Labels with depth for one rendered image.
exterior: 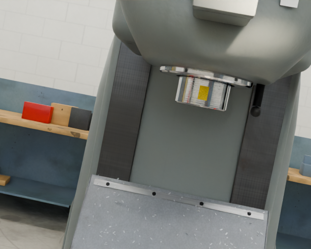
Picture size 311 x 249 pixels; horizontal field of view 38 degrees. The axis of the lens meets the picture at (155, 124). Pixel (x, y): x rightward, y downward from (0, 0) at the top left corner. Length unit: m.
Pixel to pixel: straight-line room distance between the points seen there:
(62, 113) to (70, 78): 0.61
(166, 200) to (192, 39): 0.49
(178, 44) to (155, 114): 0.46
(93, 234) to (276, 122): 0.36
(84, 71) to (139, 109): 3.98
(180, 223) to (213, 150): 0.14
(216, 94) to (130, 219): 0.43
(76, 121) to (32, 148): 0.85
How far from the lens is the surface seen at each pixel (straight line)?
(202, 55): 0.34
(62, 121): 4.29
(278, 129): 0.80
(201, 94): 0.39
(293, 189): 4.79
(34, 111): 4.28
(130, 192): 0.79
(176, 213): 0.78
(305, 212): 4.86
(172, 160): 0.79
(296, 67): 0.54
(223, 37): 0.33
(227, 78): 0.38
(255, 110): 0.41
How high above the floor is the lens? 1.28
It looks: 3 degrees down
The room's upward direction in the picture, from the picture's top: 11 degrees clockwise
